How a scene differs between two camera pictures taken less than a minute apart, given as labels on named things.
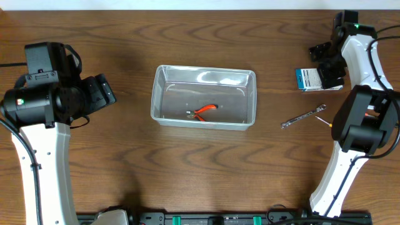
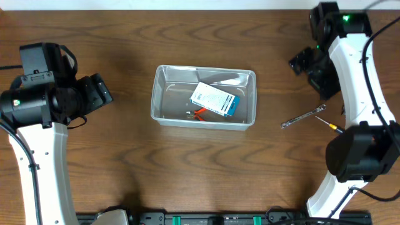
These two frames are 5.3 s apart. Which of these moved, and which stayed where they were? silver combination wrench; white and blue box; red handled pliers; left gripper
Moved: white and blue box
Stayed: left gripper; red handled pliers; silver combination wrench
